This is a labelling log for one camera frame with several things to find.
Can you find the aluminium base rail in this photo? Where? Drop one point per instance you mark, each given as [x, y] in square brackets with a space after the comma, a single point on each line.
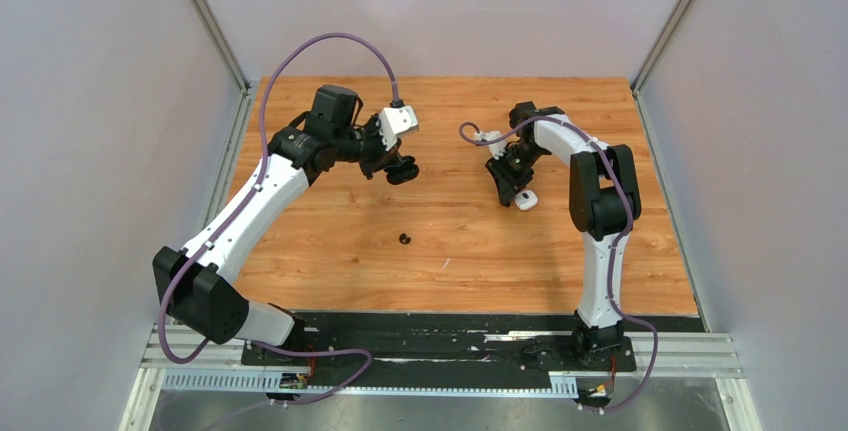
[470, 363]

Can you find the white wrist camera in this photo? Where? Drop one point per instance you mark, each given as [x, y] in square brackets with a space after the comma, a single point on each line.
[495, 143]
[394, 123]

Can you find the white earbud charging case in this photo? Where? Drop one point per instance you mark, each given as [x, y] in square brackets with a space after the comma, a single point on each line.
[526, 200]

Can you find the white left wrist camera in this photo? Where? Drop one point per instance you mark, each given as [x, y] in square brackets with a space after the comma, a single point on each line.
[394, 123]

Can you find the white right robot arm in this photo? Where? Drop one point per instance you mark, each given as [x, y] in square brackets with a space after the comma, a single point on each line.
[604, 203]

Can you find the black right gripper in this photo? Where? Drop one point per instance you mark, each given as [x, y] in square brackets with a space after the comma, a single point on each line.
[509, 183]

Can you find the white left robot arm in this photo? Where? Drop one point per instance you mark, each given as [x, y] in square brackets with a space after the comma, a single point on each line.
[195, 283]

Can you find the black earbud case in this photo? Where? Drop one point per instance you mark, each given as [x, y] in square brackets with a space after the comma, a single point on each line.
[402, 171]

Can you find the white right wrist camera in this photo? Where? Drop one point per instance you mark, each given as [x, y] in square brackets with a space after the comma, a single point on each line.
[495, 143]

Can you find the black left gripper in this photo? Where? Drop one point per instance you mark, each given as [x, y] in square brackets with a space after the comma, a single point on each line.
[379, 162]

